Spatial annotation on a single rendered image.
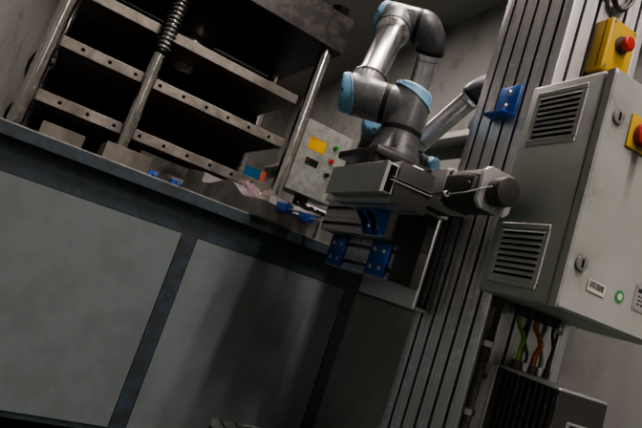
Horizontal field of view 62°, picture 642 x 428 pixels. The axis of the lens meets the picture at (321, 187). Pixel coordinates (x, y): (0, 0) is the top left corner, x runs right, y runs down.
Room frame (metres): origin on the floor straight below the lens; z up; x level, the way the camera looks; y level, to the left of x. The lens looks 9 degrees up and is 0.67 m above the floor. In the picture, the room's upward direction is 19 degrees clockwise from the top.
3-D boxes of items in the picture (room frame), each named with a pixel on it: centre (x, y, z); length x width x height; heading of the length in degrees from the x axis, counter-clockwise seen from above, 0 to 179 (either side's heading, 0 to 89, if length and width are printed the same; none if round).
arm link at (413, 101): (1.44, -0.15, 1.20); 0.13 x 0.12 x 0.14; 80
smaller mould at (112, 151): (1.81, 0.67, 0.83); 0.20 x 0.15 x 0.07; 27
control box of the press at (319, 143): (2.91, 0.08, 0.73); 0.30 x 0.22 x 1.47; 117
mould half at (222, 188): (1.95, 0.24, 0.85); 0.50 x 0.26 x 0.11; 44
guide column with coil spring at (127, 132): (2.32, 0.88, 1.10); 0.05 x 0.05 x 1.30
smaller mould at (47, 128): (1.74, 0.86, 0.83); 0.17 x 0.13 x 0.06; 27
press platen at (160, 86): (2.75, 0.91, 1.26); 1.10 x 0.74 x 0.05; 117
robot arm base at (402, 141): (1.44, -0.16, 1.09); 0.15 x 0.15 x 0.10
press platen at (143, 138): (2.75, 0.91, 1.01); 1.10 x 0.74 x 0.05; 117
